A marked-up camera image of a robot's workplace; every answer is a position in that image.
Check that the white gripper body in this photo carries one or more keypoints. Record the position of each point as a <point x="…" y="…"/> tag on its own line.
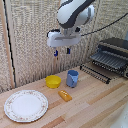
<point x="63" y="38"/>

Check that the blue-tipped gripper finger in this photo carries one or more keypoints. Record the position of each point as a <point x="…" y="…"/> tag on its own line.
<point x="68" y="50"/>
<point x="56" y="52"/>

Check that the yellow bowl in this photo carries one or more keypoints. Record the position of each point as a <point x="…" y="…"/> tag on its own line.
<point x="53" y="81"/>

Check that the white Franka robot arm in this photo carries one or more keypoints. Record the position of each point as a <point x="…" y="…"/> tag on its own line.
<point x="74" y="12"/>

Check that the blue mug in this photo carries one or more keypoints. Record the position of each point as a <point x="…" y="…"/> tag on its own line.
<point x="72" y="78"/>

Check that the yellow-orange bread piece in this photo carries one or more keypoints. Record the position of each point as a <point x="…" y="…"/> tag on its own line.
<point x="65" y="95"/>

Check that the black dish rack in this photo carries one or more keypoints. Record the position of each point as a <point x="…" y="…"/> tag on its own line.
<point x="113" y="55"/>

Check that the white floral-rimmed plate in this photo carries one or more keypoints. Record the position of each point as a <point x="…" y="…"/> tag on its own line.
<point x="26" y="105"/>

